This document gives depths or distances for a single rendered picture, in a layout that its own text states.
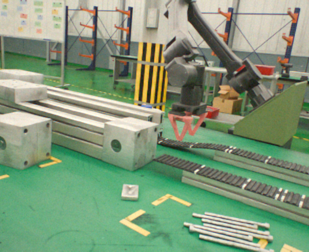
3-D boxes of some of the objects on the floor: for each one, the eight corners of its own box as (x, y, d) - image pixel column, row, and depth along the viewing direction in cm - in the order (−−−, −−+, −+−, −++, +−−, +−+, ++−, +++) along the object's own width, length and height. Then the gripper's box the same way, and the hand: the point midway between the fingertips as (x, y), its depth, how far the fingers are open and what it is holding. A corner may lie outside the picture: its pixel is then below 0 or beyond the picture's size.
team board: (-8, 83, 633) (-12, -21, 585) (10, 81, 680) (7, -15, 631) (57, 93, 595) (59, -17, 546) (71, 91, 641) (73, -11, 593)
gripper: (194, 86, 77) (186, 145, 81) (212, 84, 87) (205, 136, 91) (170, 83, 80) (164, 139, 84) (190, 80, 90) (184, 131, 94)
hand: (185, 135), depth 87 cm, fingers open, 8 cm apart
